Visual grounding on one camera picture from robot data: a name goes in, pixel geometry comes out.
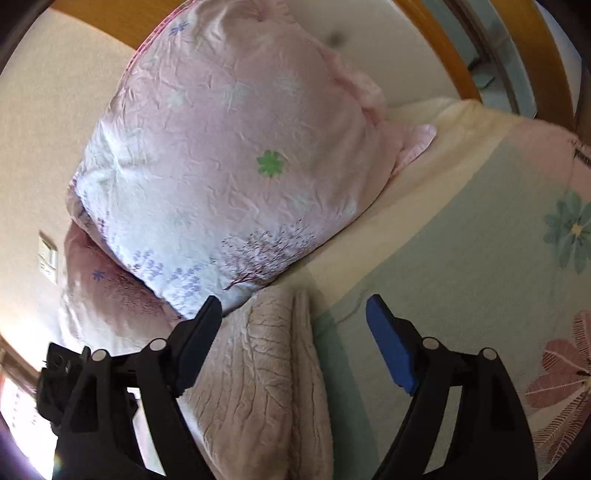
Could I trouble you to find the pink floral pillow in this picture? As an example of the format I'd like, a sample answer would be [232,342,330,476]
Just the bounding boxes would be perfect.
[58,224,182,356]
[67,1,437,318]

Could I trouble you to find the beige cable-knit sweater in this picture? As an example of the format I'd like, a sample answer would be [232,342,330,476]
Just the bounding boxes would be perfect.
[179,286,334,479]

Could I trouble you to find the wooden bed headboard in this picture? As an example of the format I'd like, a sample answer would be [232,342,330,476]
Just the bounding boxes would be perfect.
[52,1,481,106]

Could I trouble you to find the pink floral pillow left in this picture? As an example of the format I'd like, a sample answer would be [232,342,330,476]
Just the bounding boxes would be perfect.
[58,224,182,356]

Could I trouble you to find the white wall socket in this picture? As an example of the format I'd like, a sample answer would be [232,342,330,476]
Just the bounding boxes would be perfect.
[37,232,58,284]

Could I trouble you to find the pink floral pillow right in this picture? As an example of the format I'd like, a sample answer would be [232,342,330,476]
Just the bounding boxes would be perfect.
[67,1,437,318]

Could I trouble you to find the pastel patchwork bed sheet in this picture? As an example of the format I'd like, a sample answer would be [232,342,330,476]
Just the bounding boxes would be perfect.
[281,99,590,479]

